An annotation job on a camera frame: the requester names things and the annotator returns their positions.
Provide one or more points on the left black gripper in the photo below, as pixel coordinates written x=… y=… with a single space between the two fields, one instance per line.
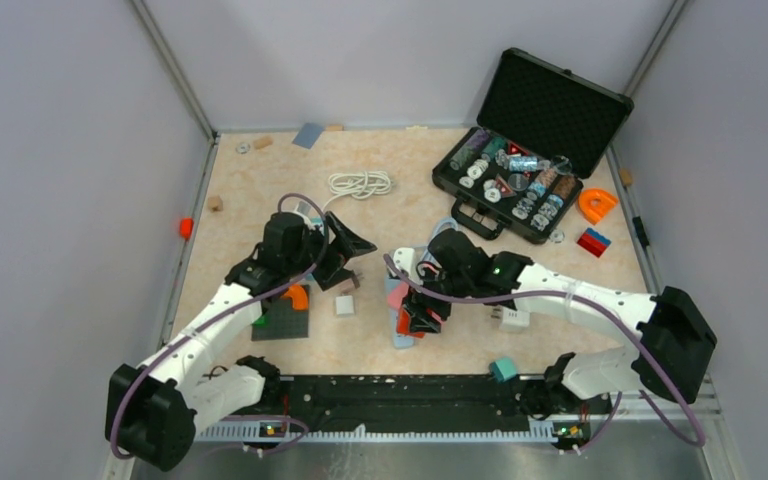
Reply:
x=344 y=246

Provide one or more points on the wooden block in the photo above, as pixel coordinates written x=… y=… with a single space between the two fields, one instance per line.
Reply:
x=625 y=177
x=262 y=142

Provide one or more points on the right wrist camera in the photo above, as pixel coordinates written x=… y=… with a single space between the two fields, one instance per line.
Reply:
x=405 y=259

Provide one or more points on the light blue power strip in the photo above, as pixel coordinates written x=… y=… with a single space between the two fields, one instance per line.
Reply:
x=403 y=342

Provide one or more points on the teal small plug adapter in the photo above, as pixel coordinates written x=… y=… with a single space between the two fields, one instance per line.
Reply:
x=503 y=369

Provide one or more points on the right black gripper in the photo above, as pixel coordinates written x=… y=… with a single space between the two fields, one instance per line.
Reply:
x=421 y=319

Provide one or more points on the wooden block right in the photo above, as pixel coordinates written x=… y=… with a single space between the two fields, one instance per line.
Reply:
x=625 y=177

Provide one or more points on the pink triangular power strip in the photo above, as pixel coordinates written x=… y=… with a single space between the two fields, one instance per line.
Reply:
x=405 y=294

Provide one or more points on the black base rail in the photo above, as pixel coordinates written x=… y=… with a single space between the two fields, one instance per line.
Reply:
x=420 y=403

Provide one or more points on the red blue brick stack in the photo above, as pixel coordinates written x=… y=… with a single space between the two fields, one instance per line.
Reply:
x=593 y=242

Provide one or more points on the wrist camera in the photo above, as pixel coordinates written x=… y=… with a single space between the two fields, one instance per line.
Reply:
x=306 y=213
x=405 y=259

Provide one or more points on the black open case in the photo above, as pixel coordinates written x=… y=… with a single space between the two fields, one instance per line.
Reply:
x=541 y=131

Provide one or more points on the orange arch block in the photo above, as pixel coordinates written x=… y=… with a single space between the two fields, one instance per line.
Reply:
x=298 y=297

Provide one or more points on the small white charger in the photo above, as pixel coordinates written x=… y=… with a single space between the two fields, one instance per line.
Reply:
x=345 y=305

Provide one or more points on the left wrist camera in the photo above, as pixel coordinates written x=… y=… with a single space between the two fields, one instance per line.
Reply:
x=306 y=213

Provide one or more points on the dark grey building baseplate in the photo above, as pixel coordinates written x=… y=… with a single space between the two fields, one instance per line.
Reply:
x=283 y=322

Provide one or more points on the wooden block top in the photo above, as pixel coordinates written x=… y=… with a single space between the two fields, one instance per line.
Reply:
x=262 y=142

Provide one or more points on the red cube socket adapter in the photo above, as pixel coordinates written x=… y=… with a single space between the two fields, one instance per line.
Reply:
x=403 y=325

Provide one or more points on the red orange clip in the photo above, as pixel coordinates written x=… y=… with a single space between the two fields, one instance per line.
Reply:
x=185 y=228

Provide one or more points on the grey blue card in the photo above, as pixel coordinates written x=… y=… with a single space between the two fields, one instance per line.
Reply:
x=308 y=135

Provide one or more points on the orange arch toy right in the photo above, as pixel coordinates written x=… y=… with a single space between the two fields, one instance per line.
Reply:
x=595 y=204

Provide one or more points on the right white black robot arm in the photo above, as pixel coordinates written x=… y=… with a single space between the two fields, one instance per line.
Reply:
x=665 y=344

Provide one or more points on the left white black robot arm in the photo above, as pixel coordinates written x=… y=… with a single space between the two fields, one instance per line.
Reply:
x=156 y=408

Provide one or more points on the white cube socket adapter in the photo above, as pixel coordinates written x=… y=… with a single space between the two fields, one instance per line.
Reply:
x=511 y=320

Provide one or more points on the pink brown charger plug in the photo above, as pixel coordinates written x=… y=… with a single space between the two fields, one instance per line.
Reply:
x=352 y=283

